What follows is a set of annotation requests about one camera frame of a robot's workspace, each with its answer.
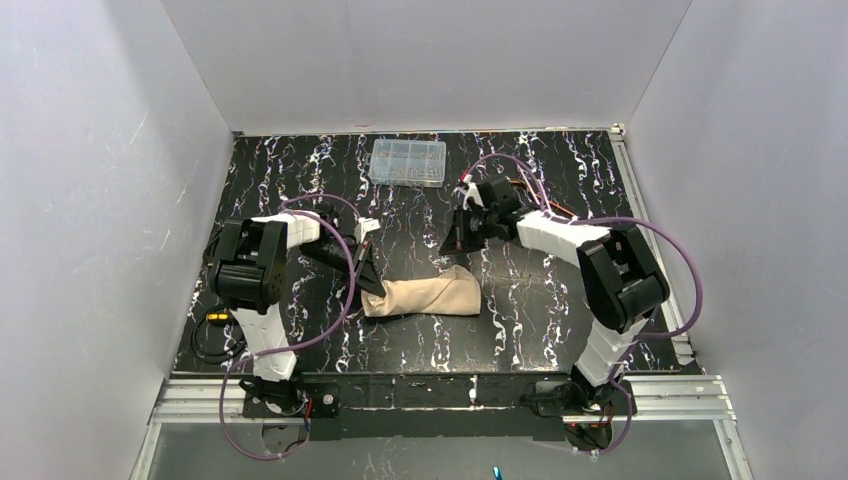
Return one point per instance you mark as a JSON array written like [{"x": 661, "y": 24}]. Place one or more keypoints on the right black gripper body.
[{"x": 468, "y": 225}]

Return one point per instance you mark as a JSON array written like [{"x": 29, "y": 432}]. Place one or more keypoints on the beige cloth napkin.
[{"x": 454, "y": 292}]

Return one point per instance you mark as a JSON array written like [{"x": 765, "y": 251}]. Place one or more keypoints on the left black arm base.
[{"x": 290, "y": 399}]

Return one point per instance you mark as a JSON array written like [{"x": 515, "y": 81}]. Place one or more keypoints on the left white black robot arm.
[{"x": 249, "y": 271}]

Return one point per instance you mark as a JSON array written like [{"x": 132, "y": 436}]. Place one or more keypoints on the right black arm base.
[{"x": 556, "y": 398}]

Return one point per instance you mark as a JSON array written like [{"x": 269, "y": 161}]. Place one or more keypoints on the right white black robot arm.
[{"x": 622, "y": 280}]

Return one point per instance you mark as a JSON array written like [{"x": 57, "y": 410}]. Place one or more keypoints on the clear plastic screw box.
[{"x": 413, "y": 163}]

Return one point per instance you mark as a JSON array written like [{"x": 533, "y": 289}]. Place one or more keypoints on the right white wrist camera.
[{"x": 469, "y": 193}]

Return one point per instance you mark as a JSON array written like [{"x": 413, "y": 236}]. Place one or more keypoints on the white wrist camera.
[
  {"x": 364, "y": 226},
  {"x": 469, "y": 193}
]

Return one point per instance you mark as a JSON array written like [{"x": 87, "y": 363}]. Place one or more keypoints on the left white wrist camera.
[{"x": 364, "y": 226}]

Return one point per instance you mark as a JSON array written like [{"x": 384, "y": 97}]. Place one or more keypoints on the aluminium frame rail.
[{"x": 657, "y": 398}]

